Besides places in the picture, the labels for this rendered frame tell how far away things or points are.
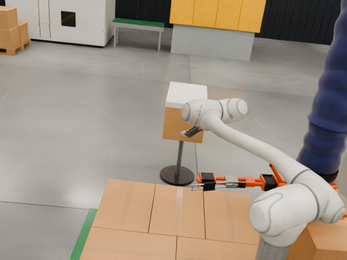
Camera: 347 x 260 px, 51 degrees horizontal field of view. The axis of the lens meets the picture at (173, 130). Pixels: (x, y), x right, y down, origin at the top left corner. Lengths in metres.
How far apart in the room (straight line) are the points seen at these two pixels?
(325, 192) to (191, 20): 8.06
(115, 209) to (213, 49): 7.02
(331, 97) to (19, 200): 2.98
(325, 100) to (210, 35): 7.48
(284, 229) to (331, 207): 0.18
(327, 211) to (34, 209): 2.93
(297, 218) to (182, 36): 8.26
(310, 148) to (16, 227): 2.57
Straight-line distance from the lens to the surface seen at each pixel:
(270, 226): 1.16
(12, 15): 8.46
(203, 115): 1.49
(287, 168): 1.38
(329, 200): 1.29
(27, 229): 3.55
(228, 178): 2.05
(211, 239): 2.66
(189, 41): 9.27
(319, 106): 1.95
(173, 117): 3.53
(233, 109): 1.57
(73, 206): 3.73
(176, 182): 4.06
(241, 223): 2.86
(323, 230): 2.36
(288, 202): 1.18
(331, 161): 2.06
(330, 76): 1.90
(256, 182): 2.09
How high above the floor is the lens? 2.32
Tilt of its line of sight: 26 degrees down
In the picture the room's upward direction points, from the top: 7 degrees clockwise
